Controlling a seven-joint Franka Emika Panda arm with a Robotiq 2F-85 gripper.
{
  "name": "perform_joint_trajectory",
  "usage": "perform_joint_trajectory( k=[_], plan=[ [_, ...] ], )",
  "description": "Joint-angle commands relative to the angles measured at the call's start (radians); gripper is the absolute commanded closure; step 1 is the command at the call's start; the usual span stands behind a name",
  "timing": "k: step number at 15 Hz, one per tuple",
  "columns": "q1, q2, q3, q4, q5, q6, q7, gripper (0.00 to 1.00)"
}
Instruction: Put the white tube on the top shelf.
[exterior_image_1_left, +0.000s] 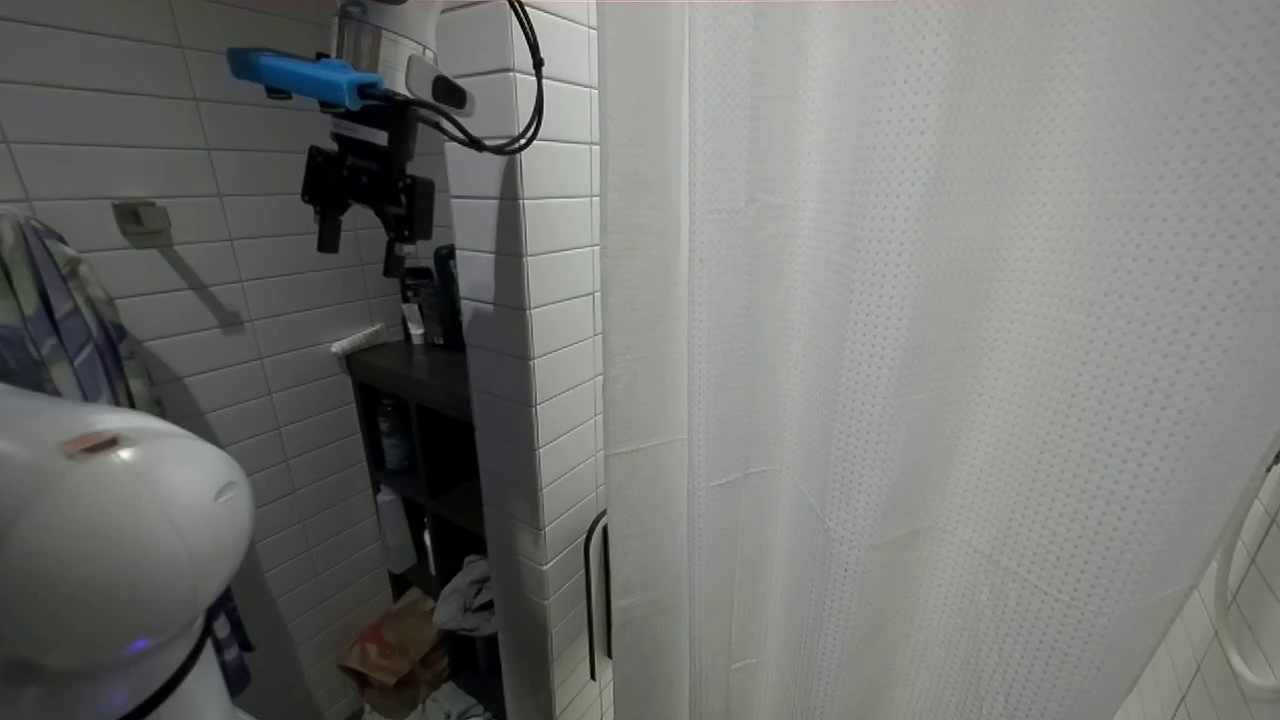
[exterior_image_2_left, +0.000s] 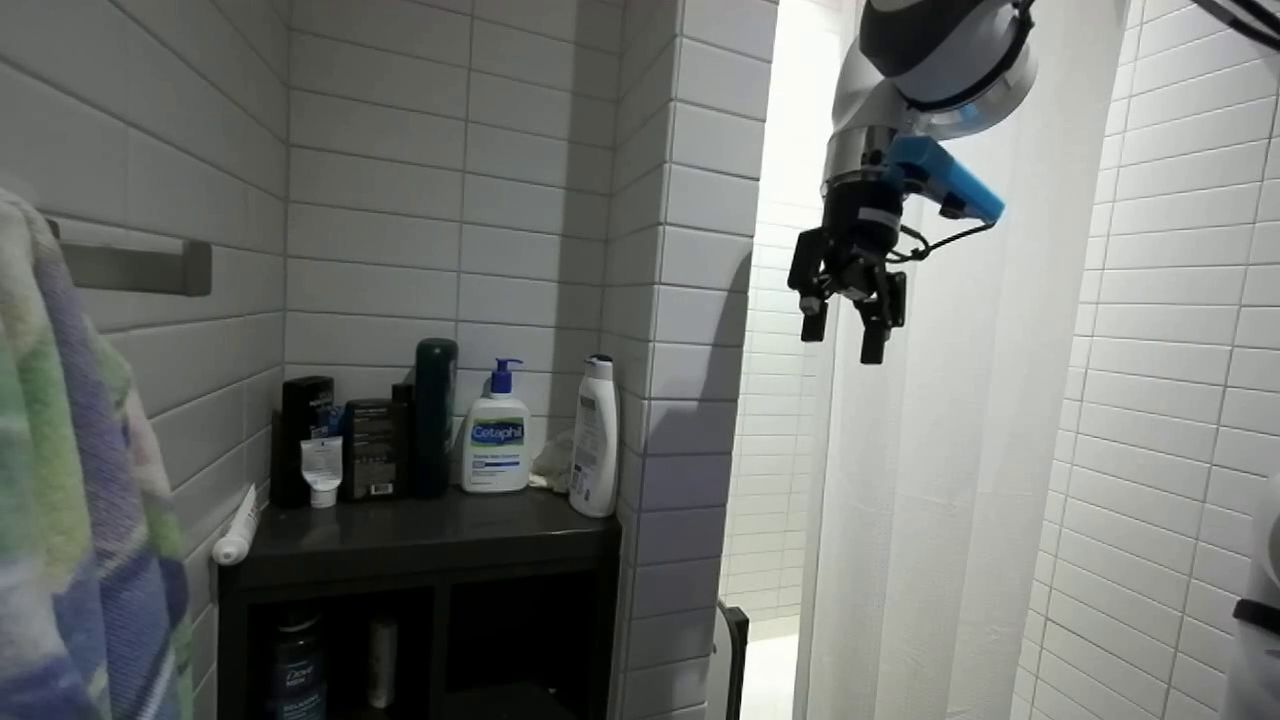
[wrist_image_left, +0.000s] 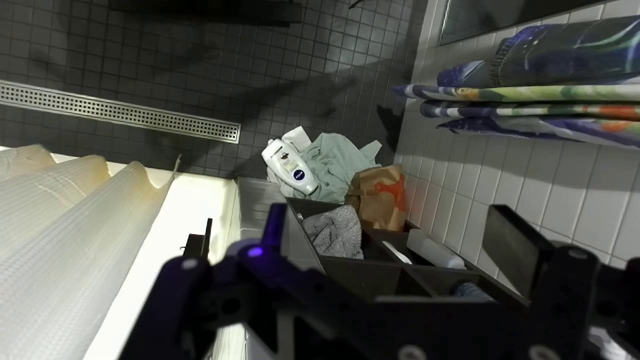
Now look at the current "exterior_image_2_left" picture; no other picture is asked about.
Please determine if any white shower curtain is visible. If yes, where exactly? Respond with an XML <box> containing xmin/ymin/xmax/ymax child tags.
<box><xmin>791</xmin><ymin>0</ymin><xmax>1135</xmax><ymax>720</ymax></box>

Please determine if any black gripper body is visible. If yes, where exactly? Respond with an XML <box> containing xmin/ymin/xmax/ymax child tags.
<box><xmin>782</xmin><ymin>172</ymin><xmax>929</xmax><ymax>324</ymax></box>

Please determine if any small white upturned tube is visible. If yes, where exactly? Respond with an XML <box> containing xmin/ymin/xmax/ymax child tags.
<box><xmin>297</xmin><ymin>433</ymin><xmax>349</xmax><ymax>511</ymax></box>

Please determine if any white blue pump lotion bottle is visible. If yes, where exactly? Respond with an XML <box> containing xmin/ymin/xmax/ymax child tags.
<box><xmin>456</xmin><ymin>356</ymin><xmax>536</xmax><ymax>501</ymax></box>

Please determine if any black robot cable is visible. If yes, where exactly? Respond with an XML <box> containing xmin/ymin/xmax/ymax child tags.
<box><xmin>892</xmin><ymin>0</ymin><xmax>1280</xmax><ymax>263</ymax></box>

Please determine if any dark wooden shelf unit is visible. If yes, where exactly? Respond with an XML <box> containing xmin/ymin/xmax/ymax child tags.
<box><xmin>211</xmin><ymin>485</ymin><xmax>622</xmax><ymax>720</ymax></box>

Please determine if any dark bottle with label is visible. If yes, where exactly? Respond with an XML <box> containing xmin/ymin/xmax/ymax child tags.
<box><xmin>268</xmin><ymin>604</ymin><xmax>330</xmax><ymax>720</ymax></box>

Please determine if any dark rectangular box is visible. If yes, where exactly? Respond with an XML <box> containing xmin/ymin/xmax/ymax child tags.
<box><xmin>340</xmin><ymin>397</ymin><xmax>417</xmax><ymax>509</ymax></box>

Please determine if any black bottle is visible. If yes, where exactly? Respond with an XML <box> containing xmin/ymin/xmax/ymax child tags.
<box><xmin>268</xmin><ymin>372</ymin><xmax>335</xmax><ymax>514</ymax></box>

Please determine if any tall dark green bottle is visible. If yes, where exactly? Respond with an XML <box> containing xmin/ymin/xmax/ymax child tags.
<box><xmin>403</xmin><ymin>337</ymin><xmax>465</xmax><ymax>501</ymax></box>

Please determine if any slim pale bottle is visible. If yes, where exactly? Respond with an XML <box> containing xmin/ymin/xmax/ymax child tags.
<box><xmin>365</xmin><ymin>614</ymin><xmax>403</xmax><ymax>714</ymax></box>

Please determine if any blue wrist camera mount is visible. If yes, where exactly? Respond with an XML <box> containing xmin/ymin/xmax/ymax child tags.
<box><xmin>875</xmin><ymin>133</ymin><xmax>1006</xmax><ymax>225</ymax></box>

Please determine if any striped green blue towel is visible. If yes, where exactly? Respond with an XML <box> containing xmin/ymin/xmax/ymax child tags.
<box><xmin>0</xmin><ymin>182</ymin><xmax>194</xmax><ymax>720</ymax></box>

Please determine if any white plastic bottle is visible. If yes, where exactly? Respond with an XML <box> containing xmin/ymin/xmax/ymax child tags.
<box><xmin>567</xmin><ymin>352</ymin><xmax>622</xmax><ymax>522</ymax></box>

